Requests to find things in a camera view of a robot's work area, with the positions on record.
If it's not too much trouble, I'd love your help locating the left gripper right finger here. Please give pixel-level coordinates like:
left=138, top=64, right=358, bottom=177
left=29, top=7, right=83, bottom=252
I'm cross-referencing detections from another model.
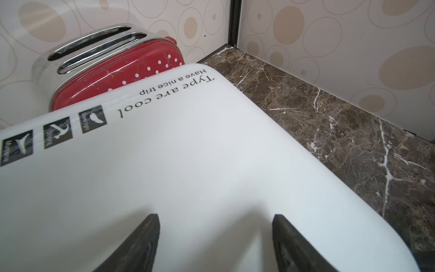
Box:
left=272, top=214, right=336, bottom=272

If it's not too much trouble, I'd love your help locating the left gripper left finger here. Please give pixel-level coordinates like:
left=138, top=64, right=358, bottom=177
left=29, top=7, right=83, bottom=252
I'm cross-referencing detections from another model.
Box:
left=95, top=214, right=160, bottom=272

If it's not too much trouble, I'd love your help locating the white hard-shell suitcase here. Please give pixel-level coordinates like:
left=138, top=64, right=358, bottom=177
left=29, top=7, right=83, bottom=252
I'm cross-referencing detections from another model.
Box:
left=1, top=64, right=419, bottom=272

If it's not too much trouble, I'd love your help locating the red and chrome toaster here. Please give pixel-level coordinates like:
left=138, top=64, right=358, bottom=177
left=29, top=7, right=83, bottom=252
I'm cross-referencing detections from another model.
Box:
left=32, top=23, right=185, bottom=111

